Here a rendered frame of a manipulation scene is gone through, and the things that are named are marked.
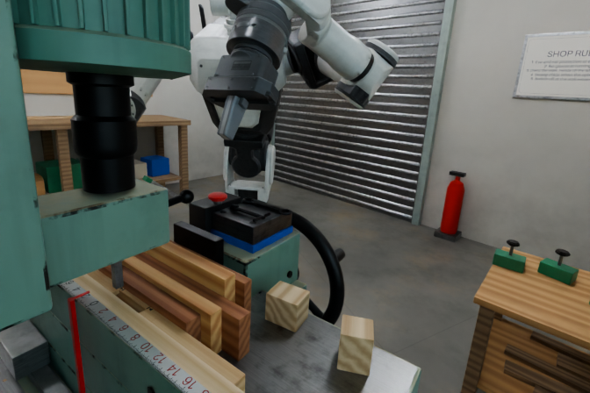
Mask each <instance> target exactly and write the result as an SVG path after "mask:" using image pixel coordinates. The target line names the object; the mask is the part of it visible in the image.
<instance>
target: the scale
mask: <svg viewBox="0 0 590 393"><path fill-rule="evenodd" d="M59 285H61V286H62V287H63V288H64V289H65V290H66V291H67V292H68V293H69V294H70V295H71V296H72V297H75V296H78V295H80V294H82V293H84V292H86V290H85V289H83V288H82V287H81V286H80V285H78V284H77V283H76V282H75V281H73V280H70V281H67V282H64V283H61V284H59ZM76 300H77V301H78V302H79V303H80V304H82V305H83V306H84V307H85V308H86V309H87V310H88V311H90V312H91V313H92V314H93V315H94V316H95V317H97V318H98V319H99V320H100V321H101V322H102V323H104V324H105V325H106V326H107V327H108V328H109V329H111V330H112V331H113V332H114V333H115V334H116V335H118V336H119V337H120V338H121V339H122V340H123V341H125V343H126V344H127V345H128V346H129V347H131V348H132V349H133V350H134V351H135V352H136V353H137V354H139V355H140V356H141V357H142V358H143V359H144V360H146V361H147V362H148V363H149V364H150V365H151V366H152V367H154V368H155V369H156V370H157V371H158V372H159V373H161V374H162V375H163V376H164V377H165V378H166V379H168V380H169V381H170V382H171V383H172V384H173V385H175V386H176V387H177V388H178V389H179V390H180V391H182V392H183V393H212V392H210V391H209V390H208V389H206V388H205V387H204V386H203V385H202V384H200V383H199V382H198V381H196V380H195V379H194V378H193V377H191V376H190V375H189V374H188V373H186V372H185V371H184V370H183V369H181V368H180V367H179V366H178V365H176V364H175V362H173V361H172V360H171V359H170V358H168V357H167V356H166V355H165V354H163V353H162V352H161V351H160V350H158V349H157V348H156V347H154V346H153V345H152V344H151V343H150V342H148V341H147V340H146V339H144V338H143V337H142V336H141V335H139V334H138V333H137V332H136V331H135V330H134V329H133V328H132V327H130V326H129V325H128V324H127V323H125V322H124V321H123V320H122V319H120V318H119V317H118V316H116V315H115V314H114V313H113V312H112V311H110V310H109V309H108V308H106V307H105V306H104V305H103V304H101V303H100V302H99V301H98V300H96V298H95V297H93V296H92V295H91V294H90V293H89V294H87V295H84V296H82V297H78V298H77V299H76Z"/></svg>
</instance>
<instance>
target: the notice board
mask: <svg viewBox="0 0 590 393"><path fill-rule="evenodd" d="M513 97H519V98H538V99H557V100H577V101H590V31H587V32H558V33H544V34H529V35H525V40H524V44H523V49H522V56H521V60H520V64H519V68H518V73H517V77H516V81H515V86H514V93H513Z"/></svg>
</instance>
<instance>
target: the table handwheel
mask: <svg viewBox="0 0 590 393"><path fill-rule="evenodd" d="M291 225H292V226H293V227H294V228H296V229H297V230H299V231H300V232H301V233H303V234H304V235H305V236H306V237H307V238H308V239H309V240H310V241H311V242H312V244H313V245H314V247H315V248H316V249H317V251H318V253H319V254H320V257H321V259H322V260H323V262H324V264H325V267H326V270H327V275H328V279H329V285H330V298H329V303H328V306H327V309H326V311H325V313H323V312H322V311H321V310H320V309H319V308H318V306H317V305H316V304H315V303H314V302H313V301H312V300H311V299H310V298H309V308H308V309H309V310H310V311H311V313H312V314H313V315H314V316H316V317H318V318H321V319H323V320H325V321H327V322H328V323H330V324H332V325H334V324H335V323H336V321H337V320H338V318H339V317H340V315H341V312H342V307H343V302H344V295H345V288H344V279H343V274H342V268H341V265H340V262H339V261H338V258H337V256H336V254H335V251H334V249H333V248H332V247H331V245H330V243H329V242H328V240H327V239H326V237H325V236H324V235H323V234H322V232H321V231H320V230H319V229H318V228H317V227H316V226H315V225H314V224H313V223H311V222H310V221H309V220H308V219H306V218H304V217H303V216H301V215H299V214H298V213H296V212H294V211H293V212H292V215H291Z"/></svg>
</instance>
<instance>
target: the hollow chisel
mask: <svg viewBox="0 0 590 393"><path fill-rule="evenodd" d="M111 269H112V287H113V288H115V289H119V288H121V287H123V286H124V281H123V269H122V262H120V263H116V264H111Z"/></svg>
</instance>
